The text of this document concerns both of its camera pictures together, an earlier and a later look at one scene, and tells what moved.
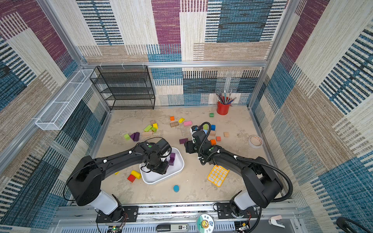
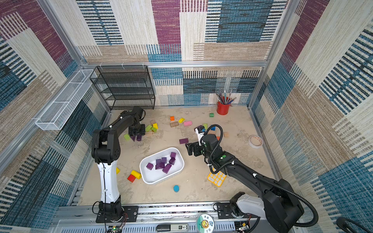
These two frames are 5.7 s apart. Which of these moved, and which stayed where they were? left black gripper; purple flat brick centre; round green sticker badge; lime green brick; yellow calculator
Moved: left black gripper
Stayed: round green sticker badge; purple flat brick centre; yellow calculator; lime green brick
